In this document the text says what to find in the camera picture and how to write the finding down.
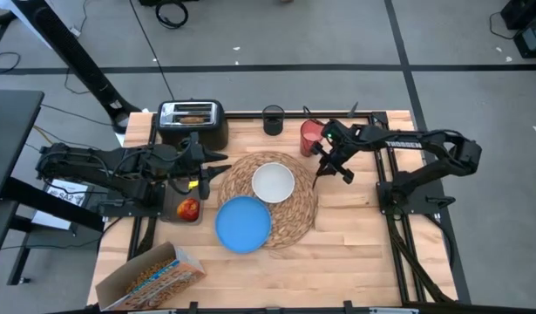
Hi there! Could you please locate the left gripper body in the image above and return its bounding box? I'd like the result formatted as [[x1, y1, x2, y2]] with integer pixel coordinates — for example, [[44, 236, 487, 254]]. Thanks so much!
[[162, 132, 212, 201]]

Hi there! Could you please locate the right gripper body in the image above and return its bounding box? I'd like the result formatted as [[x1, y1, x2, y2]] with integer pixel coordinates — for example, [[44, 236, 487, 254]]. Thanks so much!
[[312, 120, 361, 167]]

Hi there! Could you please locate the red apple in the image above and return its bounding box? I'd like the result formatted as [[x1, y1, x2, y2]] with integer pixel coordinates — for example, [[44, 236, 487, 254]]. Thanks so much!
[[176, 197, 201, 222]]

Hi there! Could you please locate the white bowl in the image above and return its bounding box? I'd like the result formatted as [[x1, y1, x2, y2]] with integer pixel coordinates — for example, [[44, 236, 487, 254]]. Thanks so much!
[[251, 161, 296, 204]]

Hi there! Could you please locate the blue plate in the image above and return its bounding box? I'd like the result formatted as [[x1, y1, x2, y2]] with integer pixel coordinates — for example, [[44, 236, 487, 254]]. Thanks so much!
[[214, 195, 274, 255]]

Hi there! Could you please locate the cereal box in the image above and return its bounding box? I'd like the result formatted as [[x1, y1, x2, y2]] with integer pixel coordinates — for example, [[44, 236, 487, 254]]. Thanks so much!
[[95, 241, 207, 312]]

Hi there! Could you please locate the black chrome toaster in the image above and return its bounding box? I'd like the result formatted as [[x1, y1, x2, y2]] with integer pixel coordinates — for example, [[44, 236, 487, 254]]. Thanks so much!
[[155, 99, 230, 152]]

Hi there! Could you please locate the red faceted plastic cup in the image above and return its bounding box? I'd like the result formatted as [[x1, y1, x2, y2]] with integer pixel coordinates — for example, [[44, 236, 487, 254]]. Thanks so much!
[[299, 118, 326, 158]]

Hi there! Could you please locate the dark grey tray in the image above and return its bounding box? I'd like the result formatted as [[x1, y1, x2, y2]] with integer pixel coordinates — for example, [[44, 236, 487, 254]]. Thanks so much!
[[159, 181, 204, 226]]

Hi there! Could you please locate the round woven placemat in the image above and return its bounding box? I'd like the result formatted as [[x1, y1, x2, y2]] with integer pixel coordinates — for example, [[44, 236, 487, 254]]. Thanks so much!
[[216, 150, 320, 250]]

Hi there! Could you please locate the black mesh cup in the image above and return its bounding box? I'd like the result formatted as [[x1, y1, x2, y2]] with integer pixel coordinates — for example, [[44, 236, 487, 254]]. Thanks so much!
[[261, 104, 286, 137]]

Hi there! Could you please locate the white paper label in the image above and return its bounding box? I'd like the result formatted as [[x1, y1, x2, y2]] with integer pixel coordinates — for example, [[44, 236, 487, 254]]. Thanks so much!
[[31, 178, 91, 231]]

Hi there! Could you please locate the black desk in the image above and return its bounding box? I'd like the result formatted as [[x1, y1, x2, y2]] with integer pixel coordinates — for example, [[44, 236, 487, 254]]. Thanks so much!
[[0, 89, 105, 284]]

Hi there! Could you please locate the black equipment case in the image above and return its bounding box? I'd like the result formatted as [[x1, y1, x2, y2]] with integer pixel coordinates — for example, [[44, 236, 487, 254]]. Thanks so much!
[[513, 19, 536, 59], [500, 0, 536, 31]]

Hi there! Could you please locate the black aluminium table frame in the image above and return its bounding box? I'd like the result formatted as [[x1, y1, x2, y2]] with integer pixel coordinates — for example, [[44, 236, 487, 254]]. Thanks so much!
[[126, 110, 472, 314]]

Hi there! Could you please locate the black cable bundle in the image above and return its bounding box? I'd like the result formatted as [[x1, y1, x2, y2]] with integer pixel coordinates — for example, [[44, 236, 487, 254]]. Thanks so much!
[[387, 213, 452, 304]]

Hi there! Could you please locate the coiled black cable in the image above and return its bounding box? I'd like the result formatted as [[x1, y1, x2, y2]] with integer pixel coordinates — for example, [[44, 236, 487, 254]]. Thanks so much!
[[155, 0, 190, 30]]

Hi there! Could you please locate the black floor cable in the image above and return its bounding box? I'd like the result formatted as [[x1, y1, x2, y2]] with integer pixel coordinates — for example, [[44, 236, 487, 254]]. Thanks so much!
[[0, 51, 22, 74]]

